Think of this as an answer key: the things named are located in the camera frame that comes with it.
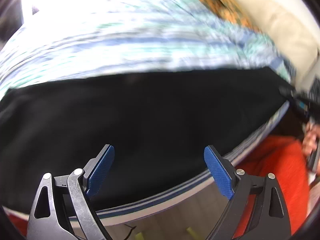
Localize striped bed sheet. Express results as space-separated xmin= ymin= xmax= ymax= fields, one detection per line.
xmin=0 ymin=0 xmax=298 ymax=227

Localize orange fleece robe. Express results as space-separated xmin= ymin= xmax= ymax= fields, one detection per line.
xmin=6 ymin=135 xmax=310 ymax=240

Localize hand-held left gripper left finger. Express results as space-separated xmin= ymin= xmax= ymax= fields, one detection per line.
xmin=27 ymin=144 xmax=115 ymax=240

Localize black floor cable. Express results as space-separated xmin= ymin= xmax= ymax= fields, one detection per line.
xmin=122 ymin=225 xmax=137 ymax=239

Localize orange floral blanket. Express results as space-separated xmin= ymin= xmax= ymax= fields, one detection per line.
xmin=152 ymin=0 xmax=263 ymax=34

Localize cream pillow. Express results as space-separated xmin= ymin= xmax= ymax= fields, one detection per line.
xmin=207 ymin=0 xmax=320 ymax=90

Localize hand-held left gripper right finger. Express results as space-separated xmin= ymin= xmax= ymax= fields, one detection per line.
xmin=204 ymin=145 xmax=292 ymax=240

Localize black pants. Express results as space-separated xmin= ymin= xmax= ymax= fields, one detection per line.
xmin=0 ymin=66 xmax=293 ymax=214

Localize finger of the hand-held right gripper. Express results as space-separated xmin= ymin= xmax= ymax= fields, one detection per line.
xmin=278 ymin=86 xmax=300 ymax=101

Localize person's right hand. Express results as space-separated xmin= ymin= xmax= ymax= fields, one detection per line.
xmin=302 ymin=122 xmax=320 ymax=161

